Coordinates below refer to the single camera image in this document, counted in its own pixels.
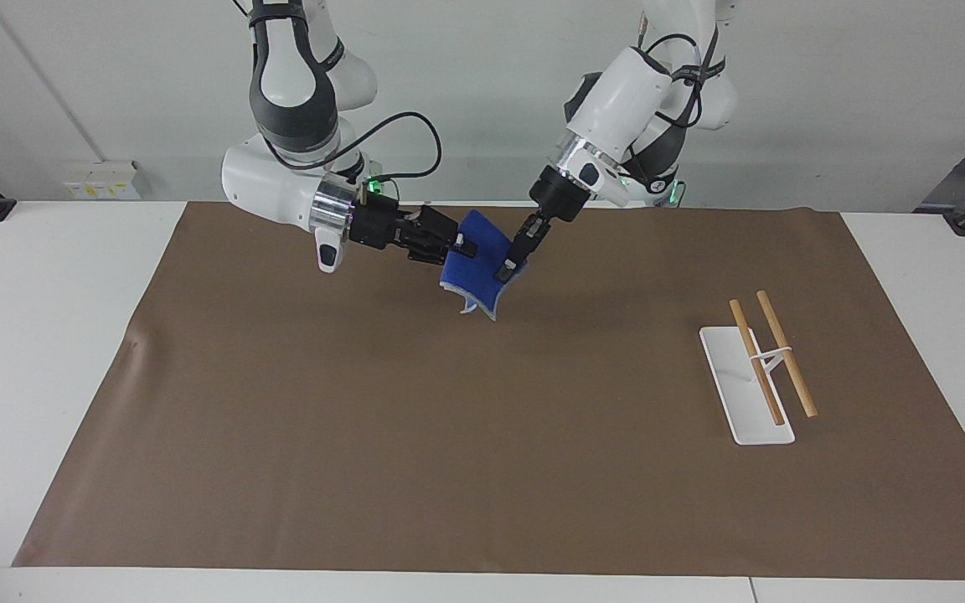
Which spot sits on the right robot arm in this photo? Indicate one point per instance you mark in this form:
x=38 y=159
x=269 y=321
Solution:
x=269 y=180

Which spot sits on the white rack with wooden bars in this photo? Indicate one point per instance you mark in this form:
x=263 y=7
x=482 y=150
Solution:
x=742 y=385

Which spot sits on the white wall socket box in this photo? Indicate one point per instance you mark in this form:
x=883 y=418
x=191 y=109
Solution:
x=101 y=180

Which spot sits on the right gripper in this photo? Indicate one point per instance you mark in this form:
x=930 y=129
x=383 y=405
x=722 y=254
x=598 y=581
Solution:
x=378 y=224

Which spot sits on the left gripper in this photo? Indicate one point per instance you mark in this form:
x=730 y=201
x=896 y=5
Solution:
x=562 y=195

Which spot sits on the blue towel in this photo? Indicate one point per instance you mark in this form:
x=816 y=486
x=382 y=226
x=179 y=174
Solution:
x=476 y=268

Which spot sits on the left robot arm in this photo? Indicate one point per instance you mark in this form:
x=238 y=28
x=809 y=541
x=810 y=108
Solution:
x=621 y=96

